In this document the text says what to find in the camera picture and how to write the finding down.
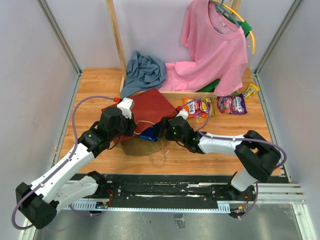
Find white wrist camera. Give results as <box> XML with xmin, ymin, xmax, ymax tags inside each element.
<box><xmin>116</xmin><ymin>97</ymin><xmax>135</xmax><ymax>120</ymax></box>
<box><xmin>175</xmin><ymin>106</ymin><xmax>189</xmax><ymax>120</ymax></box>

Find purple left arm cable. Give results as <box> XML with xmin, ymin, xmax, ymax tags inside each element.
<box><xmin>11</xmin><ymin>95</ymin><xmax>118</xmax><ymax>230</ymax></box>

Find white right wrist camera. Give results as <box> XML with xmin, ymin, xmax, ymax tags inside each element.
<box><xmin>175</xmin><ymin>106</ymin><xmax>189</xmax><ymax>120</ymax></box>

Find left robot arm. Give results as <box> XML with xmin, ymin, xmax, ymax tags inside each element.
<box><xmin>14</xmin><ymin>104</ymin><xmax>137</xmax><ymax>230</ymax></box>

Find yellow M&M's candy bag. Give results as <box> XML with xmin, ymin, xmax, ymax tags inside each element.
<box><xmin>242</xmin><ymin>83</ymin><xmax>260</xmax><ymax>102</ymax></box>

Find wooden clothes rack frame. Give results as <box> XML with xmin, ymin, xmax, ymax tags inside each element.
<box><xmin>105</xmin><ymin>0</ymin><xmax>243</xmax><ymax>99</ymax></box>

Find grey clothes hanger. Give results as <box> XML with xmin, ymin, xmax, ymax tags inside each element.
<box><xmin>208</xmin><ymin>0</ymin><xmax>241</xmax><ymax>35</ymax></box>

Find crumpled blue cloth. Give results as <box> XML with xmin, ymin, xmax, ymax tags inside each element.
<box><xmin>121</xmin><ymin>51</ymin><xmax>168</xmax><ymax>98</ymax></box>

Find purple Fox's candy bag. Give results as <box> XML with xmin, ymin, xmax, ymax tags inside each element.
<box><xmin>217</xmin><ymin>94</ymin><xmax>248</xmax><ymax>115</ymax></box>

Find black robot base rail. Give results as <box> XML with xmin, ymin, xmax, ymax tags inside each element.
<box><xmin>69</xmin><ymin>172</ymin><xmax>258</xmax><ymax>210</ymax></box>

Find green snack bag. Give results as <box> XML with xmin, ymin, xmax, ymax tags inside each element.
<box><xmin>230</xmin><ymin>90</ymin><xmax>240</xmax><ymax>96</ymax></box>

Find blue snack bag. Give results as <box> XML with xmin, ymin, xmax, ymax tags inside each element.
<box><xmin>137</xmin><ymin>125</ymin><xmax>158</xmax><ymax>143</ymax></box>

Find yellow clothes hanger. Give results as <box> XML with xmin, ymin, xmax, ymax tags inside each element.
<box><xmin>214</xmin><ymin>0</ymin><xmax>256</xmax><ymax>55</ymax></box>

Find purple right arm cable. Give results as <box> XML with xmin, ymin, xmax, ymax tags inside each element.
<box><xmin>181</xmin><ymin>98</ymin><xmax>288</xmax><ymax>221</ymax></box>

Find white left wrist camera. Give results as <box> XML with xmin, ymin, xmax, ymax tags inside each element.
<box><xmin>116</xmin><ymin>97</ymin><xmax>135</xmax><ymax>120</ymax></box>

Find orange Fox's candy bag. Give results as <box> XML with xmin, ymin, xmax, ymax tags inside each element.
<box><xmin>182</xmin><ymin>97</ymin><xmax>215</xmax><ymax>119</ymax></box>

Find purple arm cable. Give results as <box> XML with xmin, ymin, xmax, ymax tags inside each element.
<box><xmin>11</xmin><ymin>95</ymin><xmax>118</xmax><ymax>230</ymax></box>
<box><xmin>181</xmin><ymin>98</ymin><xmax>288</xmax><ymax>221</ymax></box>

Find pink t-shirt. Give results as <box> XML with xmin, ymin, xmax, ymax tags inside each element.
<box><xmin>160</xmin><ymin>0</ymin><xmax>248</xmax><ymax>97</ymax></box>

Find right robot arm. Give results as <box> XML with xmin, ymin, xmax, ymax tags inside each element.
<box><xmin>158</xmin><ymin>116</ymin><xmax>282</xmax><ymax>200</ymax></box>

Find red brown paper bag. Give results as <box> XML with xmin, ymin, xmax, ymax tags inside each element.
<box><xmin>101</xmin><ymin>87</ymin><xmax>177</xmax><ymax>168</ymax></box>

